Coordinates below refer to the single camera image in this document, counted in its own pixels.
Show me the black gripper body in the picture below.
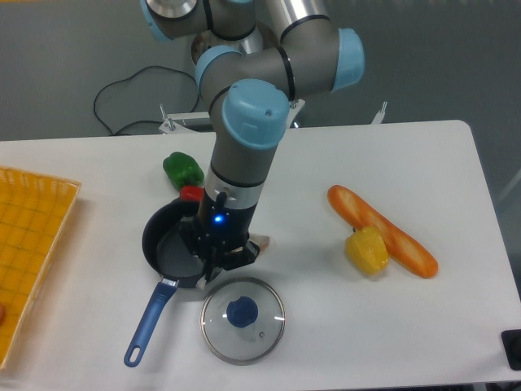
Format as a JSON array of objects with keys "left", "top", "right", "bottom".
[{"left": 197, "top": 192, "right": 255, "bottom": 251}]

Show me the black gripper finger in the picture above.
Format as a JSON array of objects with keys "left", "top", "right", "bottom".
[
  {"left": 177, "top": 216, "right": 208, "bottom": 261},
  {"left": 212, "top": 240, "right": 261, "bottom": 271}
]

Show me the toast slice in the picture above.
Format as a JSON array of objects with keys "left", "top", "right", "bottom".
[{"left": 247, "top": 233, "right": 270, "bottom": 253}]

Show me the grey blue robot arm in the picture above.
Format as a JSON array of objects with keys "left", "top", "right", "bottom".
[{"left": 142, "top": 1, "right": 365, "bottom": 272}]

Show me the green bell pepper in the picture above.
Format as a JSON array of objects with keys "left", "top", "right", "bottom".
[{"left": 162, "top": 152, "right": 204, "bottom": 191}]

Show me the glass lid blue knob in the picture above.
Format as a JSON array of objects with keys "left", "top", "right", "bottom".
[{"left": 199, "top": 277, "right": 286, "bottom": 366}]

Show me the yellow bell pepper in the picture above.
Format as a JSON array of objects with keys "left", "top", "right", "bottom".
[{"left": 344, "top": 226, "right": 389, "bottom": 275}]

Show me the yellow plastic basket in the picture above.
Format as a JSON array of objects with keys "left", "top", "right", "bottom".
[{"left": 1, "top": 166, "right": 81, "bottom": 369}]

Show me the orange baguette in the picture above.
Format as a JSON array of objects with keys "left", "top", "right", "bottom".
[{"left": 327, "top": 185, "right": 438, "bottom": 279}]

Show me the black device at edge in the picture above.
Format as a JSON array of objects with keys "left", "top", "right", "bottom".
[{"left": 501, "top": 329, "right": 521, "bottom": 371}]

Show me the black pot blue handle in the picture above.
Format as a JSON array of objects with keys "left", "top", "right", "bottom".
[{"left": 124, "top": 199, "right": 204, "bottom": 367}]

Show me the black cable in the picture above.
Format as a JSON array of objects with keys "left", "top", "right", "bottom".
[{"left": 93, "top": 65, "right": 201, "bottom": 136}]

